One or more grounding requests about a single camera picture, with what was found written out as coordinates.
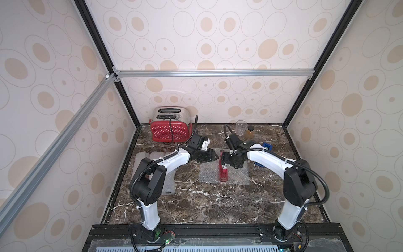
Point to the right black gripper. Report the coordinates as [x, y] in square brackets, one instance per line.
[230, 159]

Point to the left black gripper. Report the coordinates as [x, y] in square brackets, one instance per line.
[206, 156]

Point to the red drink bottle back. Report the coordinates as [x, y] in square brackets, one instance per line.
[223, 171]

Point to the blue tape dispenser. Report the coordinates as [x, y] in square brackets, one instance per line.
[269, 147]

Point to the single bubble wrap sheet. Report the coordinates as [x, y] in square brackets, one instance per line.
[138, 158]

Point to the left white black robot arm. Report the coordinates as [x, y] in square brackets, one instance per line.
[147, 183]

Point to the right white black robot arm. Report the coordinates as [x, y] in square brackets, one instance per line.
[302, 187]

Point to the brown spice jar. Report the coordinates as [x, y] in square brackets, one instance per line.
[249, 132]

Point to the clear drinking glass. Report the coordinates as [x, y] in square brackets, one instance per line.
[241, 127]

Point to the red perforated plastic basket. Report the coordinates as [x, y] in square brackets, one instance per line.
[170, 131]

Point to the silver toaster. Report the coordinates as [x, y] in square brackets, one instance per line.
[171, 113]

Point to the horizontal aluminium bar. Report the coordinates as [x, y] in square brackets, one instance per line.
[214, 73]

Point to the left diagonal aluminium bar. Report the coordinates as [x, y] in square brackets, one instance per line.
[32, 180]

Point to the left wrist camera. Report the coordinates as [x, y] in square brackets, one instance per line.
[205, 144]

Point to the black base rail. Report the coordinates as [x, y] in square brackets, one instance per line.
[327, 237]

